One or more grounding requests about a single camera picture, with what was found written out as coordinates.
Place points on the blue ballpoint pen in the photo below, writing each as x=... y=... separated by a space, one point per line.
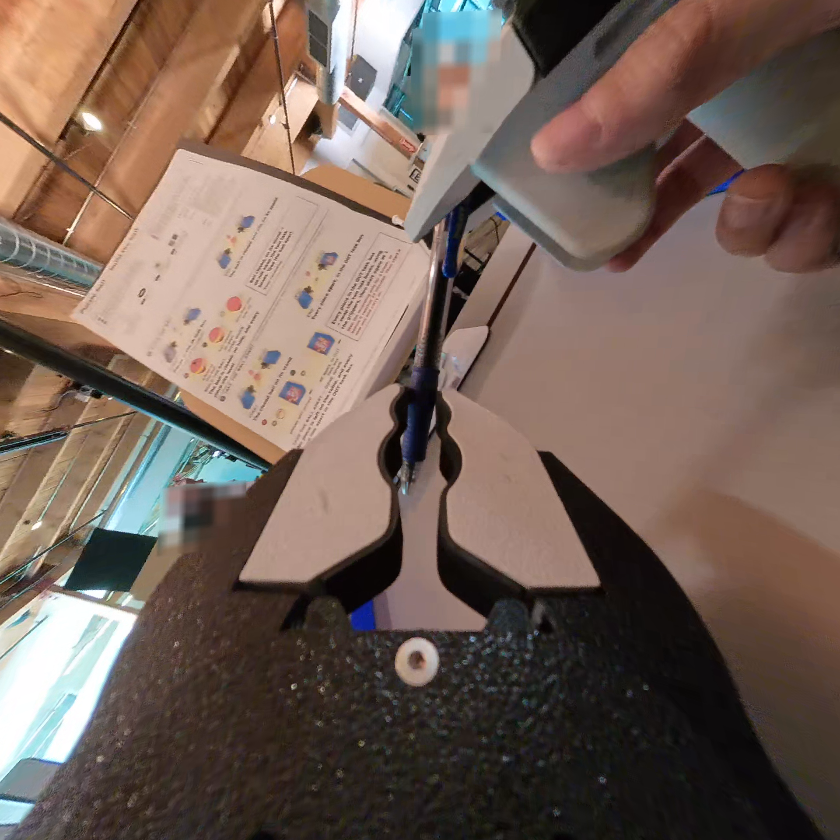
x=426 y=341

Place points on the printed instruction sheet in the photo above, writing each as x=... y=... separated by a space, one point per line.
x=249 y=282

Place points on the silver vertical vent duct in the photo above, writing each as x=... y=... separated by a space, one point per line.
x=323 y=46

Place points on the thin metal rod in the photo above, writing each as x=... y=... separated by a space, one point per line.
x=283 y=92

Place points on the metal ceiling pipe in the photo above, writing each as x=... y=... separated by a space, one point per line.
x=65 y=167

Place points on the black wall speaker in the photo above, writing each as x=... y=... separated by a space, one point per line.
x=362 y=73

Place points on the black pole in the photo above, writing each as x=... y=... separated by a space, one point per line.
x=98 y=384

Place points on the silver ribbed air duct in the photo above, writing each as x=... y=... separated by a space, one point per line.
x=46 y=253

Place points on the black flat panel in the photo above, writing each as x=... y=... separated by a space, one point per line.
x=111 y=559

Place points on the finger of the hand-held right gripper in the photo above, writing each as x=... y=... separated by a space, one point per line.
x=446 y=190

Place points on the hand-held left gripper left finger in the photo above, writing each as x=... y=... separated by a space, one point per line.
x=328 y=512

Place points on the white stand base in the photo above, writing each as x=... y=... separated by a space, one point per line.
x=467 y=354

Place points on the brown display board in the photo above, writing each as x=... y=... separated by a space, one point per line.
x=354 y=187

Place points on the person's right hand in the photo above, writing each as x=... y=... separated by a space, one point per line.
x=623 y=111

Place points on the ceiling spot lamp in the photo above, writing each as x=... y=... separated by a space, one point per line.
x=90 y=121

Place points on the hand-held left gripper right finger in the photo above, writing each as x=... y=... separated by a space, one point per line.
x=512 y=518

